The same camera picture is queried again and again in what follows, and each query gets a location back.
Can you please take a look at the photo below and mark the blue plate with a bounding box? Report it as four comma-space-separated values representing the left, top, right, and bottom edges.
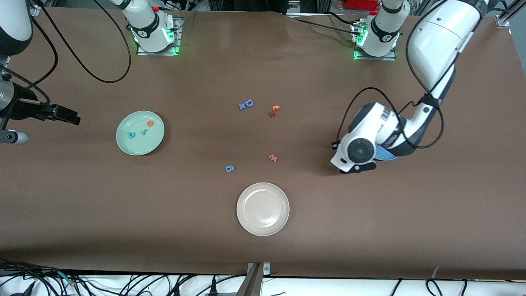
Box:
372, 144, 401, 162

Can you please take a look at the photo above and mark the mint green plate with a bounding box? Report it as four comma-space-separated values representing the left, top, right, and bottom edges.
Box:
116, 110, 165, 156

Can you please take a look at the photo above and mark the brown table cover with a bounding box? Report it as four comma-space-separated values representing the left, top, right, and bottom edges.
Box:
0, 6, 526, 281

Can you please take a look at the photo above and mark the beige plate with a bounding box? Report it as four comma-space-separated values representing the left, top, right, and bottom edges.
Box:
236, 182, 290, 237

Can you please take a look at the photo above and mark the red box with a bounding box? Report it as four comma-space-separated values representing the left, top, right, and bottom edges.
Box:
347, 0, 378, 11

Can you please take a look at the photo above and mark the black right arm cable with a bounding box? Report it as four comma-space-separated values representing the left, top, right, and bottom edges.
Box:
0, 0, 132, 105

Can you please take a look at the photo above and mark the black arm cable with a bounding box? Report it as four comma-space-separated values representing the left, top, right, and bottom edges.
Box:
0, 0, 132, 105
335, 0, 510, 149

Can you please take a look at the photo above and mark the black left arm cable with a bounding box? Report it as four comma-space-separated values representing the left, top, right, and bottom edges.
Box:
335, 0, 510, 149

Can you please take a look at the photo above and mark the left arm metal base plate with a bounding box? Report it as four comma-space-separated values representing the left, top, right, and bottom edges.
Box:
351, 21, 397, 61

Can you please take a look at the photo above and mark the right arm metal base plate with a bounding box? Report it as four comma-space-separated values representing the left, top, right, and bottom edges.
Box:
137, 16, 183, 56

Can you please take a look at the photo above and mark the metal table edge bracket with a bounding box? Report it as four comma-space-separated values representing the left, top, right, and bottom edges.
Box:
236, 262, 272, 296

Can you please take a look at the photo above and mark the aluminium frame profile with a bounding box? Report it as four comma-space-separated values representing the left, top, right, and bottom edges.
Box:
495, 0, 526, 28

